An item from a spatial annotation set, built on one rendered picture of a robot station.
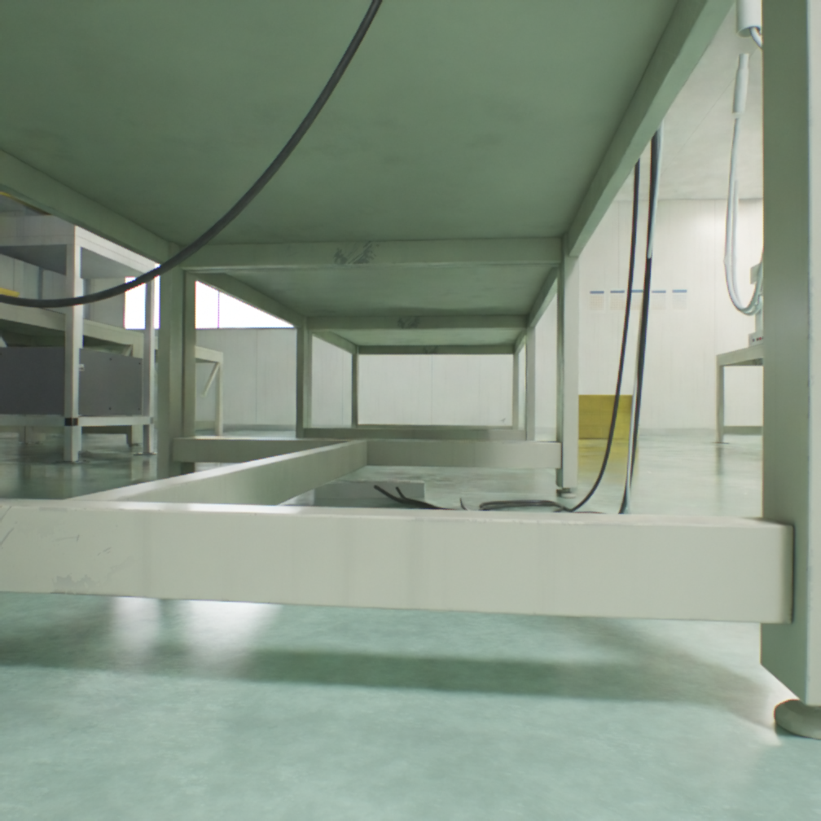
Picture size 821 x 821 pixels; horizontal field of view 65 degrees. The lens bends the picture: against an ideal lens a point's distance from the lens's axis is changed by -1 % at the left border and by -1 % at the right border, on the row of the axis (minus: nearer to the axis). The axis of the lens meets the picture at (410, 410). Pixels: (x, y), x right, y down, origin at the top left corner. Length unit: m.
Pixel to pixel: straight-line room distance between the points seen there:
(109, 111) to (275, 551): 0.92
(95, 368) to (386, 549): 2.93
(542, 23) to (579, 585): 0.71
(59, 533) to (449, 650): 0.36
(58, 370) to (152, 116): 2.11
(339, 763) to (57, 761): 0.18
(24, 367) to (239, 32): 2.53
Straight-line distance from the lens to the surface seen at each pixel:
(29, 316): 3.73
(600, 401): 6.44
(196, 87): 1.15
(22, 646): 0.75
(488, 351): 4.68
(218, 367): 5.79
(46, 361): 3.27
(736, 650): 0.73
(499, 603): 0.50
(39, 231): 3.33
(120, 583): 0.57
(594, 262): 8.25
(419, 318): 3.30
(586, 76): 1.09
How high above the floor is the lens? 0.23
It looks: level
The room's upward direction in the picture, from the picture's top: straight up
